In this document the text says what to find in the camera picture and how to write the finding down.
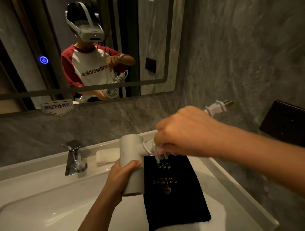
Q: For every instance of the person's left hand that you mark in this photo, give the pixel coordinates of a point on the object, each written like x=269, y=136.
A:
x=114, y=180

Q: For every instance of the person's right hand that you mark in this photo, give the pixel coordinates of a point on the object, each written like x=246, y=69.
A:
x=190, y=133

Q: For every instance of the person's left thumb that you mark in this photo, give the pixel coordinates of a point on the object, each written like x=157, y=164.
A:
x=132, y=165

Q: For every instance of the person's right fingers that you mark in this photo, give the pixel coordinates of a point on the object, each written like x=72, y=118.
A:
x=166, y=148

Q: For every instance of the white hair dryer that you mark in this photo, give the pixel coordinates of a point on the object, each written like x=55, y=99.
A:
x=131, y=147

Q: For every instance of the person's right forearm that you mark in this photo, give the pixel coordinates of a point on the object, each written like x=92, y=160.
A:
x=262, y=157

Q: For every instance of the person's left forearm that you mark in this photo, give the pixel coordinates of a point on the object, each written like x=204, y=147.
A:
x=97, y=214

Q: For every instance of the white folded towel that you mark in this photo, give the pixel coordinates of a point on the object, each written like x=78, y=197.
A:
x=107, y=156

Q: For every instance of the black bag with gold print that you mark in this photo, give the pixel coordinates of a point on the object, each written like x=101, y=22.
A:
x=174, y=200

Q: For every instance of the chrome faucet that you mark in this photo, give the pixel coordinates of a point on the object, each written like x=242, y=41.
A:
x=75, y=159

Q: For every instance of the white sink basin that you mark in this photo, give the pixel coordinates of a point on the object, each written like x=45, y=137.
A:
x=47, y=202

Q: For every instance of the white label sticker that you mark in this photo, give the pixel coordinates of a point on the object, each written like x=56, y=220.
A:
x=57, y=107

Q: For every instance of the blue round touch button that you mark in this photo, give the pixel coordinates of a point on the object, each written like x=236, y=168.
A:
x=43, y=60

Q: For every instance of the wall mirror with dark frame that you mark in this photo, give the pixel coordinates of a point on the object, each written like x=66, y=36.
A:
x=154, y=47

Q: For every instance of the black wall socket panel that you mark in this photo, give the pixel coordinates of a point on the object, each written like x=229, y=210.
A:
x=283, y=123

